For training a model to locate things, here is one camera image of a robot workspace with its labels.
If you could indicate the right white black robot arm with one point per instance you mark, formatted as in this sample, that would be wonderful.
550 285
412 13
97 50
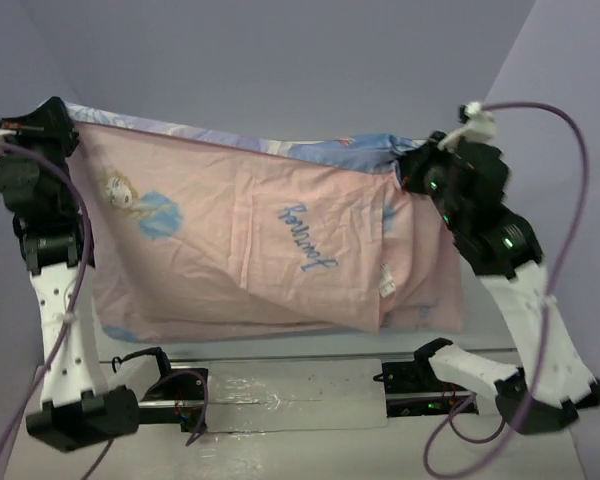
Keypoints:
547 390

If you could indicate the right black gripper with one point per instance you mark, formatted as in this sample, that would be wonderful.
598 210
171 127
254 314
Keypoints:
411 159

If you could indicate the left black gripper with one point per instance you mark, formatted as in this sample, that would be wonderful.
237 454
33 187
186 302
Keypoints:
50 121

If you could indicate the silver base mounting rail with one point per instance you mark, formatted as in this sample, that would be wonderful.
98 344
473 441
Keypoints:
276 396

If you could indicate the blue and pink printed pillowcase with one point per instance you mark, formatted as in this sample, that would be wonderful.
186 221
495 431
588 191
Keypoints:
207 235

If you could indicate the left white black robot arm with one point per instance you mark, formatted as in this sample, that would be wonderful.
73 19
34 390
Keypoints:
78 408

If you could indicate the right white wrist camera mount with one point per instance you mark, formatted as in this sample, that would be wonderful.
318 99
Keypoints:
477 126

